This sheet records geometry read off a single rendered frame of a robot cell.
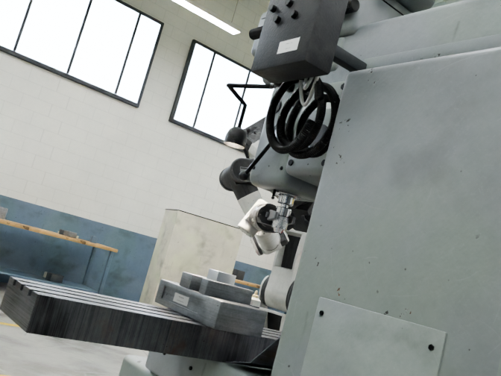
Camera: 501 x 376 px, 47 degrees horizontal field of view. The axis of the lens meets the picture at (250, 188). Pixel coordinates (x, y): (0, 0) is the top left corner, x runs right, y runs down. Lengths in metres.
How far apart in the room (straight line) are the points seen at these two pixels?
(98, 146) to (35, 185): 1.13
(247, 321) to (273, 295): 0.91
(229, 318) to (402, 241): 0.56
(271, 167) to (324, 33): 0.50
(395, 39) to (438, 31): 0.12
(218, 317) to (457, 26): 0.87
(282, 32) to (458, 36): 0.38
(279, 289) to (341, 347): 1.29
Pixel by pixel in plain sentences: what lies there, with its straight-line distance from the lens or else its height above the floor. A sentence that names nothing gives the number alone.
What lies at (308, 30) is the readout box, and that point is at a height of 1.59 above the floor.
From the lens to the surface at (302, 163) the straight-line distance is 1.53.
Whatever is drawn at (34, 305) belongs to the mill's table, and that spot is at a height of 0.88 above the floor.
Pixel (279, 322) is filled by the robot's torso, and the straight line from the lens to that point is 2.47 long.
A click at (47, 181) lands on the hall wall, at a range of 9.22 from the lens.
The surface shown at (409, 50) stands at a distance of 1.44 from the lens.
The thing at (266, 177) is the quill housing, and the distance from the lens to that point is 1.67.
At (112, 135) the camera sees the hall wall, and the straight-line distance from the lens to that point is 9.57.
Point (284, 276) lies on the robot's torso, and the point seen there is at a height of 1.08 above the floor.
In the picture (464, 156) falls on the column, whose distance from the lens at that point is 1.08.
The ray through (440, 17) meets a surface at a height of 1.72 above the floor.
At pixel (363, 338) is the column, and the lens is 1.11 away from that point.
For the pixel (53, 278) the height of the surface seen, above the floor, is 0.28.
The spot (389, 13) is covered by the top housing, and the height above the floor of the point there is 1.83.
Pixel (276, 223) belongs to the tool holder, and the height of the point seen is 1.22.
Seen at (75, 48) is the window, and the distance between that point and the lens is 9.41.
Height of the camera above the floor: 1.06
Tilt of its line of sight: 8 degrees up
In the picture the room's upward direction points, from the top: 15 degrees clockwise
